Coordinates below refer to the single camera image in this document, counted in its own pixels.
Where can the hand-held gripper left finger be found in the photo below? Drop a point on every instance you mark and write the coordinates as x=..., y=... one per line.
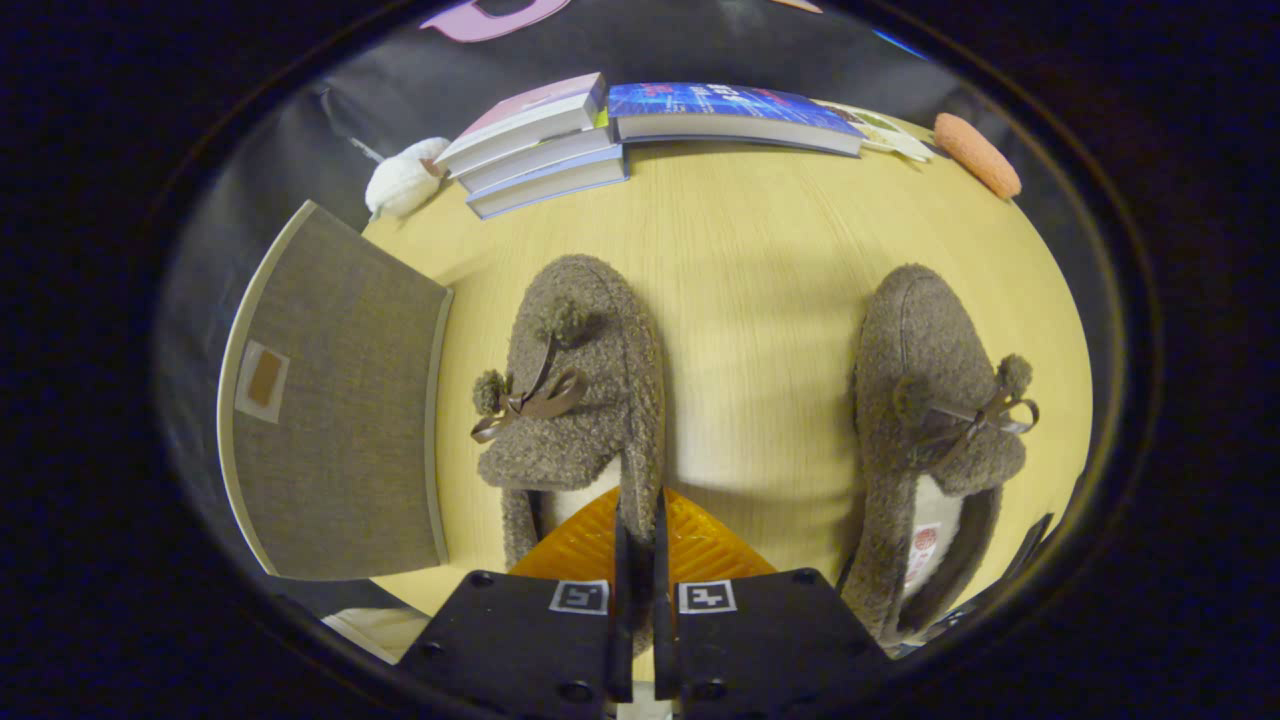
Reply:
x=622, y=600

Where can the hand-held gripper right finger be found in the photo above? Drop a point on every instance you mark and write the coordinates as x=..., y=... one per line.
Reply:
x=662, y=600

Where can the brown fuzzy shoe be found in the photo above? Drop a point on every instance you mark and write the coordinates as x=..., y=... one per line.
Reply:
x=930, y=400
x=585, y=390

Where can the grey fabric storage box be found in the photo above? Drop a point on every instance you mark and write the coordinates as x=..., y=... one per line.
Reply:
x=340, y=410

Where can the blue edged white book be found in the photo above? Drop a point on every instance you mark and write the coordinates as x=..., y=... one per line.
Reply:
x=550, y=185

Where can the pink cover book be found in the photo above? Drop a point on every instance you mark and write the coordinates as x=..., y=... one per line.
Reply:
x=530, y=118

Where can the blue cover book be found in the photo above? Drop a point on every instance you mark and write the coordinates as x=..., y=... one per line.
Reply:
x=730, y=112

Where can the printed paper booklet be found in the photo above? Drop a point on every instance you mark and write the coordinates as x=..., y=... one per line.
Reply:
x=885, y=130

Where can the orange sponge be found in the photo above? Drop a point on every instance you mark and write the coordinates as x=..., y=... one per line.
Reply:
x=978, y=155

